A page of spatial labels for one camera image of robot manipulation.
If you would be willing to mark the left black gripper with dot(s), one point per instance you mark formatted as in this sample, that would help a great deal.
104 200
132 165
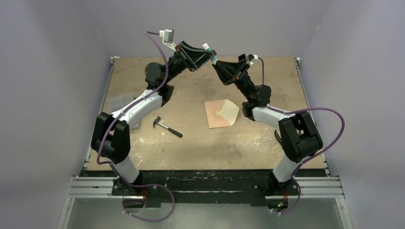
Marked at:
205 55

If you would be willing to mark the green white glue stick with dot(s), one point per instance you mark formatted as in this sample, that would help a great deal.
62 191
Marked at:
207 48

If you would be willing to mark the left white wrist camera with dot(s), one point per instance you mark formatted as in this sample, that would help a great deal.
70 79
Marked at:
167 36

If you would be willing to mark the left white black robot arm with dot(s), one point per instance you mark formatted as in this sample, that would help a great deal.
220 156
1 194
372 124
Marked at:
111 134

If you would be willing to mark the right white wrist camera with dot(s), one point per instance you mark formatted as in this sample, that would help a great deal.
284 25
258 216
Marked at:
248 58

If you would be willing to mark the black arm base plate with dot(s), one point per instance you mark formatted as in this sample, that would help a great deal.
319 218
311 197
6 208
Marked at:
246 186

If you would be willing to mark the aluminium frame rail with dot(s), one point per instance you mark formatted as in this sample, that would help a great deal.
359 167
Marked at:
102 187

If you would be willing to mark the brown envelope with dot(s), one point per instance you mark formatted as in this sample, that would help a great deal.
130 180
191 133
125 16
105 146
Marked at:
221 113

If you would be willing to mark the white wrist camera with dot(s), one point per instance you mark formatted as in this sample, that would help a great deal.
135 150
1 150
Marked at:
167 36
248 58

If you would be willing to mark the clear plastic organizer box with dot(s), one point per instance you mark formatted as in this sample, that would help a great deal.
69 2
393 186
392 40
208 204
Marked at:
115 104

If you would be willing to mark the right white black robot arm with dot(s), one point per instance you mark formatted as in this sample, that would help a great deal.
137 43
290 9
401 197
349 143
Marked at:
300 138

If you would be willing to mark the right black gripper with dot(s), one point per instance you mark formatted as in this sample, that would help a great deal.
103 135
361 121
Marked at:
231 72

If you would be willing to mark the black handled pliers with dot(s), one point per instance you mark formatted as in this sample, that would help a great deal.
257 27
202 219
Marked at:
278 137

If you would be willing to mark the small black hammer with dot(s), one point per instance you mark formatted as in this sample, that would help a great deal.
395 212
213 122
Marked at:
157 121

